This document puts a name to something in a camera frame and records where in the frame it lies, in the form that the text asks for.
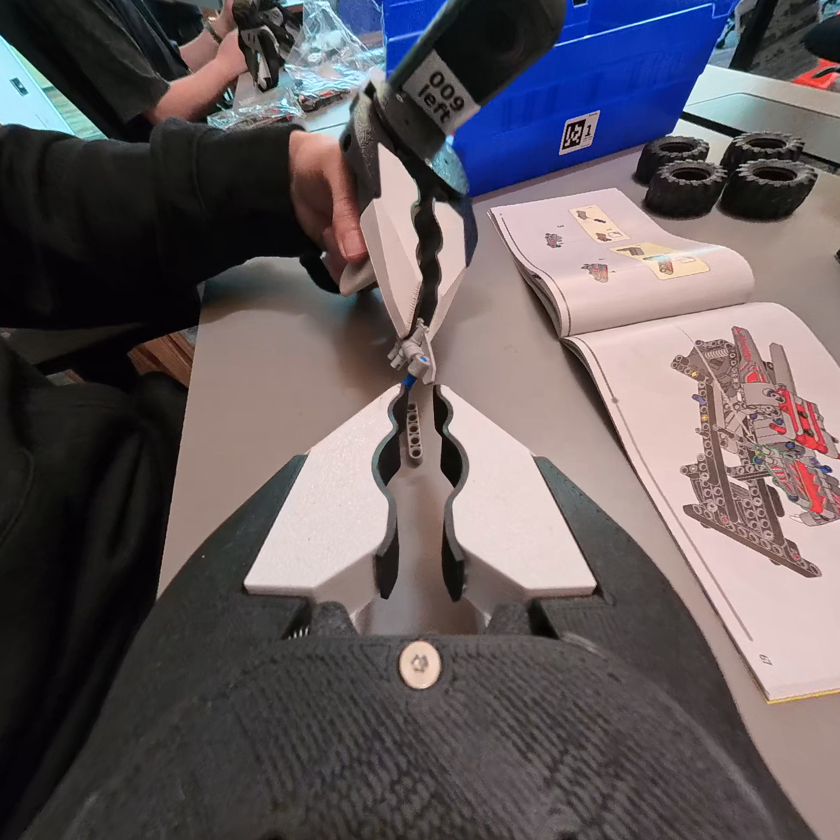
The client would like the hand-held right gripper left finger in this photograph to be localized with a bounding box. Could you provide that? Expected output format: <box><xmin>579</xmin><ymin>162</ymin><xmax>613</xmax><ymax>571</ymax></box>
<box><xmin>243</xmin><ymin>384</ymin><xmax>403</xmax><ymax>636</ymax></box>

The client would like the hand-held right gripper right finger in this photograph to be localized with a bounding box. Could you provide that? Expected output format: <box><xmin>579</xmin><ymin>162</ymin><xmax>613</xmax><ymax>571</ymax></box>
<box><xmin>432</xmin><ymin>384</ymin><xmax>599</xmax><ymax>634</ymax></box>

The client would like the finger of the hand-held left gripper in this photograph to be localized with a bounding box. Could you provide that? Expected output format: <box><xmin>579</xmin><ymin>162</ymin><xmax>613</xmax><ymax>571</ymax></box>
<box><xmin>358</xmin><ymin>140</ymin><xmax>434</xmax><ymax>345</ymax></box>
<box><xmin>420</xmin><ymin>193</ymin><xmax>473</xmax><ymax>345</ymax></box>

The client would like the grey toy brick assembly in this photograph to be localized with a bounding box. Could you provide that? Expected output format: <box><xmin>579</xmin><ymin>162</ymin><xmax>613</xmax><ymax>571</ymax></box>
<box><xmin>387</xmin><ymin>318</ymin><xmax>438</xmax><ymax>388</ymax></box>

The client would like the grey toy beam with holes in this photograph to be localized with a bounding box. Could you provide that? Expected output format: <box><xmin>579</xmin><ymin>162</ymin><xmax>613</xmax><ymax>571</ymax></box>
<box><xmin>398</xmin><ymin>402</ymin><xmax>426</xmax><ymax>468</ymax></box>

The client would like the person's left forearm black sleeve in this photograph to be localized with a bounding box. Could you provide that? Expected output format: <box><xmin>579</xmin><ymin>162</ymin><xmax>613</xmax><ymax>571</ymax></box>
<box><xmin>0</xmin><ymin>118</ymin><xmax>311</xmax><ymax>332</ymax></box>

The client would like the another person's forearm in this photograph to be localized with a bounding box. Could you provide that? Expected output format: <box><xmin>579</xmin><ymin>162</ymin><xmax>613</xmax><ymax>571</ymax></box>
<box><xmin>150</xmin><ymin>38</ymin><xmax>250</xmax><ymax>124</ymax></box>

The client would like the light grey adjacent desk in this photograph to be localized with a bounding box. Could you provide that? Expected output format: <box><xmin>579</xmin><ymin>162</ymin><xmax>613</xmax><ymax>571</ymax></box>
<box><xmin>682</xmin><ymin>63</ymin><xmax>840</xmax><ymax>173</ymax></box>

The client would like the person's left hand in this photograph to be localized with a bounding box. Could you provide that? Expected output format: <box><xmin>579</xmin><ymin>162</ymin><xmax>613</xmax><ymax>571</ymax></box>
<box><xmin>289</xmin><ymin>128</ymin><xmax>370</xmax><ymax>286</ymax></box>

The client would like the large blue plastic bin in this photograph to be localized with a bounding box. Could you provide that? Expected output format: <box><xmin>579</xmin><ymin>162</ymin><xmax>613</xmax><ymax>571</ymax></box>
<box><xmin>384</xmin><ymin>0</ymin><xmax>739</xmax><ymax>198</ymax></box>

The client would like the clear plastic bag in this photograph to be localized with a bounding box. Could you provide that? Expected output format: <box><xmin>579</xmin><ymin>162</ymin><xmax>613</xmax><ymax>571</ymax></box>
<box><xmin>287</xmin><ymin>0</ymin><xmax>388</xmax><ymax>86</ymax></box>
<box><xmin>209</xmin><ymin>84</ymin><xmax>309</xmax><ymax>130</ymax></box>

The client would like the open instruction booklet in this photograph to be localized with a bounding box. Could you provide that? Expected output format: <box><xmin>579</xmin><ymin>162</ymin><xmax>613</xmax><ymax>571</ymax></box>
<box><xmin>489</xmin><ymin>187</ymin><xmax>840</xmax><ymax>704</ymax></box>

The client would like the black toy tire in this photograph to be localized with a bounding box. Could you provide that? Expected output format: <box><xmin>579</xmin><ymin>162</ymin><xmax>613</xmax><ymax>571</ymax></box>
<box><xmin>718</xmin><ymin>159</ymin><xmax>818</xmax><ymax>219</ymax></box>
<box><xmin>644</xmin><ymin>159</ymin><xmax>728</xmax><ymax>217</ymax></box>
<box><xmin>721</xmin><ymin>131</ymin><xmax>805</xmax><ymax>173</ymax></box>
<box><xmin>635</xmin><ymin>136</ymin><xmax>711</xmax><ymax>185</ymax></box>

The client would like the black white toy vehicle part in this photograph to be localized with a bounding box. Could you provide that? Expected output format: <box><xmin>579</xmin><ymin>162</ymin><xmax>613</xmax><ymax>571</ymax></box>
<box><xmin>235</xmin><ymin>0</ymin><xmax>298</xmax><ymax>91</ymax></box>

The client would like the person's black clothed torso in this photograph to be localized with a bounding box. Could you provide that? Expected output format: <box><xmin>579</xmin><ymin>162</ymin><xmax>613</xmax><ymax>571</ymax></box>
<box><xmin>0</xmin><ymin>328</ymin><xmax>198</xmax><ymax>840</ymax></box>

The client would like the white panel with label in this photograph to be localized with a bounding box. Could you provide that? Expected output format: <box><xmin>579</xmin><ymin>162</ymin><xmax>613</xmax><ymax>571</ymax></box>
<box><xmin>0</xmin><ymin>36</ymin><xmax>106</xmax><ymax>142</ymax></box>

